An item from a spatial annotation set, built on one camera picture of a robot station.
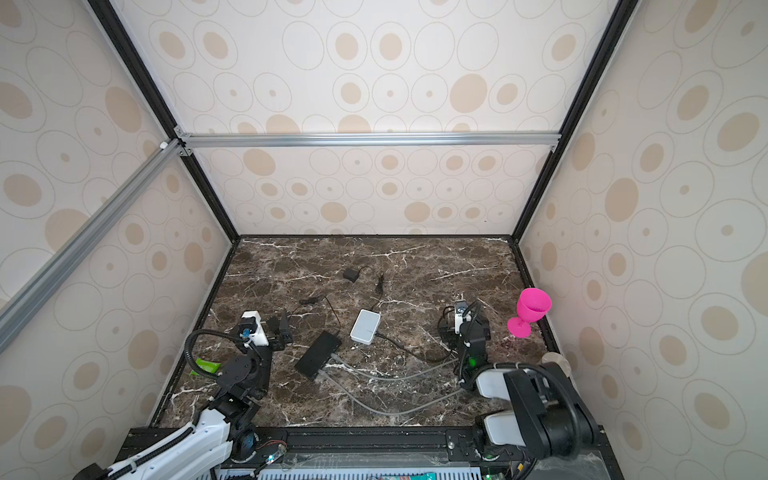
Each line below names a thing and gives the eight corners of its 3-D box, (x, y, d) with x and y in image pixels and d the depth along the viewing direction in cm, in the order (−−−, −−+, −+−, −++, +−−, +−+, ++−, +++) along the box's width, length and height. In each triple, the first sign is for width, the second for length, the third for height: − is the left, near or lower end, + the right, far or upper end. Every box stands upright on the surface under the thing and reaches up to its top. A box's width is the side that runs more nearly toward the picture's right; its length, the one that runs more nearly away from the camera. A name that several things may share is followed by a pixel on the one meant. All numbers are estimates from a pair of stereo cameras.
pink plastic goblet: (504, 338, 95) (522, 311, 82) (498, 316, 100) (515, 287, 87) (533, 338, 95) (556, 311, 82) (526, 316, 100) (546, 287, 87)
